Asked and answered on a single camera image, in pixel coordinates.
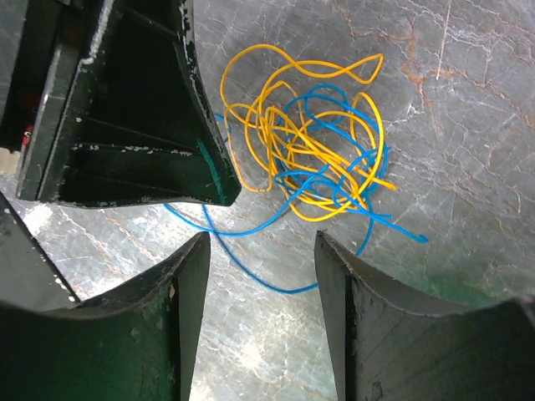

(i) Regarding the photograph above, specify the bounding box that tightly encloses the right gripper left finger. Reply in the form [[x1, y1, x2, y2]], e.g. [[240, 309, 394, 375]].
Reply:
[[1, 232, 211, 400]]

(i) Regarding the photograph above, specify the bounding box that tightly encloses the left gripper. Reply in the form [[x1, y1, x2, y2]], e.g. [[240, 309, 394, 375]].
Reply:
[[1, 1, 241, 207]]

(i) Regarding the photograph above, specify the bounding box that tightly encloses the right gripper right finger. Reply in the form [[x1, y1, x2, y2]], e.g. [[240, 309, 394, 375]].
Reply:
[[314, 232, 534, 400]]

